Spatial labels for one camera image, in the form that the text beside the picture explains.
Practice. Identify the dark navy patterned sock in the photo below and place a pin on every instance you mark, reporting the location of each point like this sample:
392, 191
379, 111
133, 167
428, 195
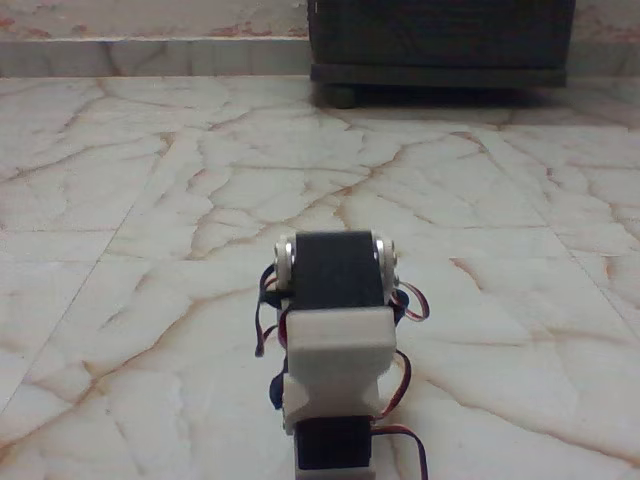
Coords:
276, 392

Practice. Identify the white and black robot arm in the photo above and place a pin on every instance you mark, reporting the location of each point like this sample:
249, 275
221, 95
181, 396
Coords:
335, 280

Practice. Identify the round dark cabinet foot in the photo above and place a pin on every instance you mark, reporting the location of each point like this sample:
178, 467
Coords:
343, 96

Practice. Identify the dark wooden cabinet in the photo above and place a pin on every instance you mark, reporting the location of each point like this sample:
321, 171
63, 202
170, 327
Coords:
440, 35

